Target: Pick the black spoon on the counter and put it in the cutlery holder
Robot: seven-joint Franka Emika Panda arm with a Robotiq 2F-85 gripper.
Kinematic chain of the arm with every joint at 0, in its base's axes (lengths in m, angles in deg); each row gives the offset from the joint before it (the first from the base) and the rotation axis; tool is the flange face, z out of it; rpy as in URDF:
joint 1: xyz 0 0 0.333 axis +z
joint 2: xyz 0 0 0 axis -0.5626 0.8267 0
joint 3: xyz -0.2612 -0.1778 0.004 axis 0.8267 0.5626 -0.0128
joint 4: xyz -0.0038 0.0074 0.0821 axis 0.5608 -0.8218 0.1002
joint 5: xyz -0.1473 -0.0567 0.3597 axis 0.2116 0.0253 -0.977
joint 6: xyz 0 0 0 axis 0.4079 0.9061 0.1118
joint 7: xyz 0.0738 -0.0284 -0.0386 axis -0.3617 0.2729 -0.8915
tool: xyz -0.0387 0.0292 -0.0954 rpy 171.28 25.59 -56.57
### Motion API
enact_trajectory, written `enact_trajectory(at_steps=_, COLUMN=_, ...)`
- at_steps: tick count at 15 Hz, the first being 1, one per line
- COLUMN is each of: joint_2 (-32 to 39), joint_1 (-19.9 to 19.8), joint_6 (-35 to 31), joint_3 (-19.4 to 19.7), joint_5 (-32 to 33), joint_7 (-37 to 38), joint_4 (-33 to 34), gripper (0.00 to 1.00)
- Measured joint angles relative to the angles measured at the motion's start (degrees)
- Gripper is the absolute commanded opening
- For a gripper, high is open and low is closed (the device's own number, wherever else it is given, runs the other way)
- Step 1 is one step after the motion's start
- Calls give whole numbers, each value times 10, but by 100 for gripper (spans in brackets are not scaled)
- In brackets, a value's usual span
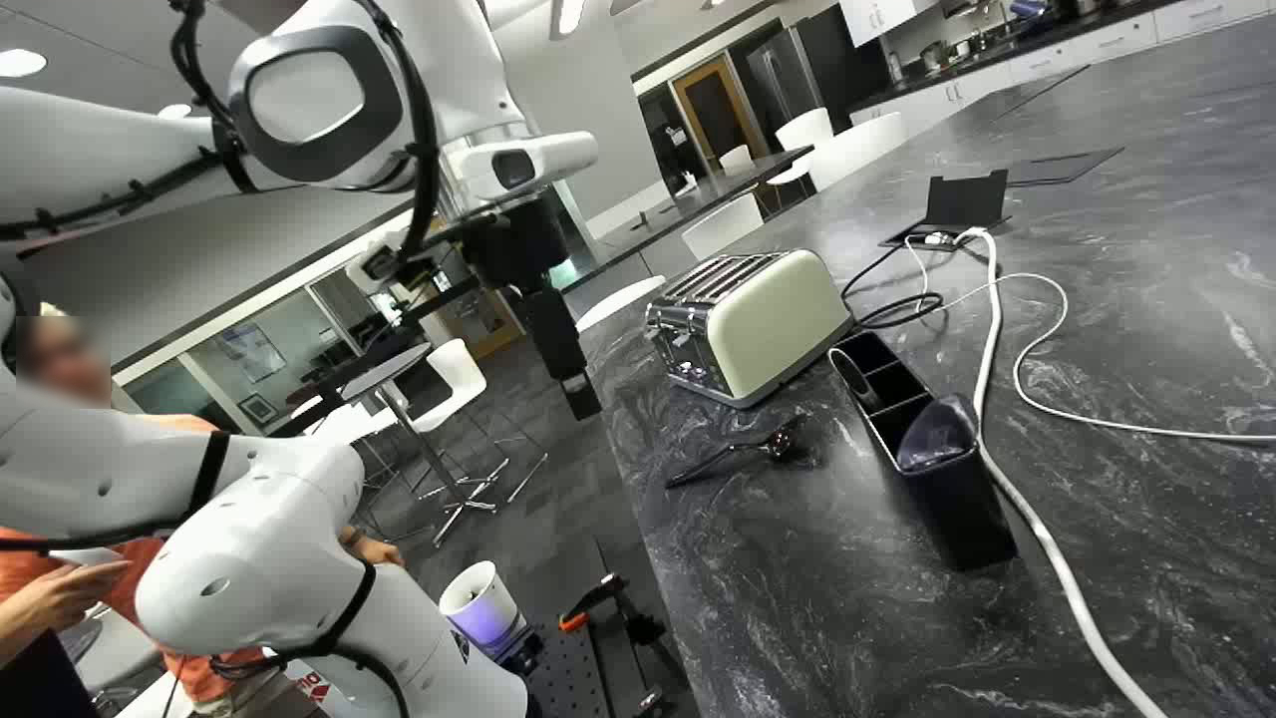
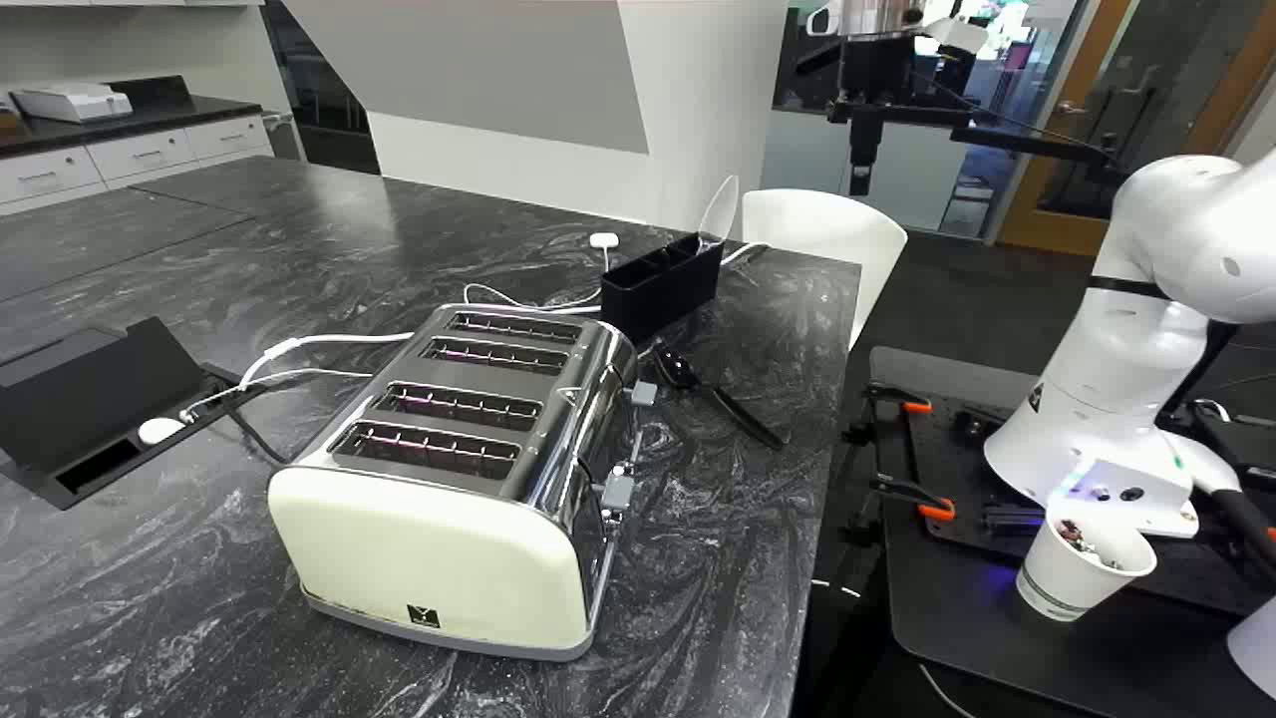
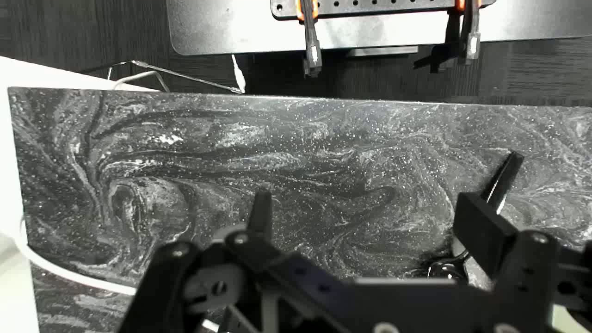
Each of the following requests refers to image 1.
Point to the orange black clamp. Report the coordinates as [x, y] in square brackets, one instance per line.
[612, 586]

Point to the black countertop socket box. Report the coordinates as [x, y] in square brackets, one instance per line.
[966, 199]

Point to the cream chrome four-slot toaster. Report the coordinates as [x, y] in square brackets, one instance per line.
[737, 323]

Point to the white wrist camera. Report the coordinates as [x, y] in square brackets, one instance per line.
[506, 169]

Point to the white chair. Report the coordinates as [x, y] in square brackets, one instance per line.
[366, 404]

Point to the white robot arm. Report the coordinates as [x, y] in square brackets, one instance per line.
[347, 98]

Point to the black spoon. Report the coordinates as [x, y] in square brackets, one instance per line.
[773, 444]

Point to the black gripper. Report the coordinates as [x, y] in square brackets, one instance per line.
[515, 253]

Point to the white paper cup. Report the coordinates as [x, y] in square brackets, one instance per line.
[485, 608]

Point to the black cutlery holder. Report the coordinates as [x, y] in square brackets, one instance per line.
[930, 447]

